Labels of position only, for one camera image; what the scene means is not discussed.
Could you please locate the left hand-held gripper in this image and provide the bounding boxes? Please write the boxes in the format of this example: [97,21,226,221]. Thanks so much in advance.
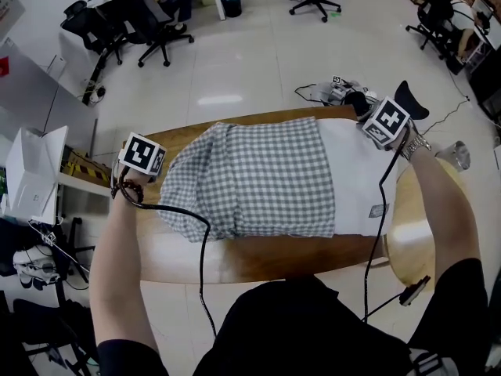
[114,132,168,179]

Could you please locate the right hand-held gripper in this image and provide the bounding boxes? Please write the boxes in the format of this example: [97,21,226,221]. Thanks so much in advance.
[355,96,412,152]

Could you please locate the white pillow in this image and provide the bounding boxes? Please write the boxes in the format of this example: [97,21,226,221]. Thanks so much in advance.
[315,117,398,237]

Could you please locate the grey checked pillowcase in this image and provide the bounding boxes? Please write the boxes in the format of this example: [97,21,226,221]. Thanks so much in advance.
[157,116,337,244]

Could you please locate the person's left forearm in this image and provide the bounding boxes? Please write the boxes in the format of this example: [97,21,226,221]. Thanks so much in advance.
[89,169,158,354]

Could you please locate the person's right forearm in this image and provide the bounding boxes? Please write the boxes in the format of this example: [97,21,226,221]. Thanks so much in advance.
[398,146,481,285]

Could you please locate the silver wristwatch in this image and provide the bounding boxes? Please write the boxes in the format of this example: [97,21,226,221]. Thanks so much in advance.
[399,133,433,162]

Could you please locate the yellow black striped box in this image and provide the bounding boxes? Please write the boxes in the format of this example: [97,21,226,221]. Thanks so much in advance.
[62,146,113,188]

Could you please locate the clear plastic cup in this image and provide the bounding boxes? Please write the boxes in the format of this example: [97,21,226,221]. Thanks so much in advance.
[434,140,471,171]

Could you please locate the white open cardboard box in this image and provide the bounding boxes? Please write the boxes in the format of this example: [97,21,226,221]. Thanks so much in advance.
[5,125,70,226]

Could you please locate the white sneakers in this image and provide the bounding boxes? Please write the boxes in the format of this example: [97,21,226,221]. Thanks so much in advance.
[13,248,62,290]

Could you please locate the small black brown device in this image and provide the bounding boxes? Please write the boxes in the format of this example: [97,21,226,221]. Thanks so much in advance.
[398,275,432,308]

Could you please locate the black waste bin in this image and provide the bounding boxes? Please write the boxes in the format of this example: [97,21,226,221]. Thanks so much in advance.
[221,0,243,19]

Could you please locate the person's black clothing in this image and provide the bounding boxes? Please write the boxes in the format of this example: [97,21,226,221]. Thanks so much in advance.
[96,258,501,376]

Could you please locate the dark bead bracelet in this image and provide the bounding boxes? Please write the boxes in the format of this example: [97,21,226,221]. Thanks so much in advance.
[110,179,145,204]

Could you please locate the pile of devices and cables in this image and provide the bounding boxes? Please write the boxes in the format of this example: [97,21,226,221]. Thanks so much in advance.
[294,75,380,107]

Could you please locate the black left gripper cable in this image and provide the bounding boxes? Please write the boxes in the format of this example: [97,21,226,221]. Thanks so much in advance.
[115,165,218,340]

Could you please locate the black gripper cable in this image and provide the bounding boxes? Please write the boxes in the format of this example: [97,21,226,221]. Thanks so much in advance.
[115,165,218,340]
[360,121,416,323]

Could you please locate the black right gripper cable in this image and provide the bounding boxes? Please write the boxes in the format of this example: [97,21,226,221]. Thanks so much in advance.
[360,121,416,323]

